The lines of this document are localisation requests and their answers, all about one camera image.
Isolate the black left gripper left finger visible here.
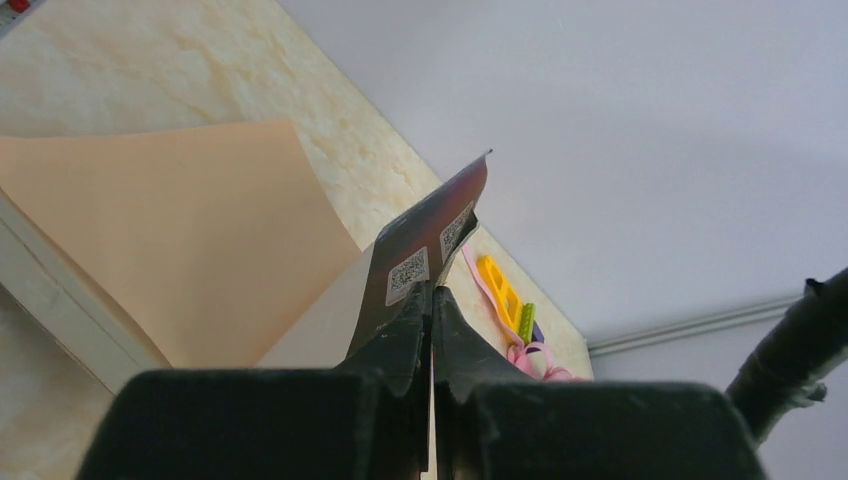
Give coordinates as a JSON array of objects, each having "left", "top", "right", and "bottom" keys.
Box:
[{"left": 78, "top": 283, "right": 432, "bottom": 479}]

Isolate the aluminium frame rail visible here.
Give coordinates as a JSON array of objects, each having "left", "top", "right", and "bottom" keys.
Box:
[
  {"left": 587, "top": 296, "right": 800, "bottom": 357},
  {"left": 0, "top": 0, "right": 44, "bottom": 36}
]

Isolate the pink student backpack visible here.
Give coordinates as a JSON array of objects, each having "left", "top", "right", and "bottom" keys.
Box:
[{"left": 461, "top": 245, "right": 584, "bottom": 382}]

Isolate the yellow green purple toy block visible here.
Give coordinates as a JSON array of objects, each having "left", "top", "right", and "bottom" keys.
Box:
[{"left": 475, "top": 255, "right": 544, "bottom": 345}]

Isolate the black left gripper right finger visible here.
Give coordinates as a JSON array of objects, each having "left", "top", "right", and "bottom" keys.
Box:
[{"left": 432, "top": 287, "right": 766, "bottom": 479}]

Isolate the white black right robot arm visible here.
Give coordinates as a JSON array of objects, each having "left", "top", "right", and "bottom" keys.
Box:
[{"left": 726, "top": 270, "right": 847, "bottom": 445}]

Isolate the orange blue Jane Eyre book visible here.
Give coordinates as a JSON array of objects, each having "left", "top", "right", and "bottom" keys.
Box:
[{"left": 1, "top": 120, "right": 487, "bottom": 391}]

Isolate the aluminium frame rail right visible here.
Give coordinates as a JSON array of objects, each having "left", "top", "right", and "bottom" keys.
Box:
[{"left": 587, "top": 296, "right": 800, "bottom": 357}]

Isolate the aluminium frame rail left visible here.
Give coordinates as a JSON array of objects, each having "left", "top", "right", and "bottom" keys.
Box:
[{"left": 0, "top": 0, "right": 44, "bottom": 36}]

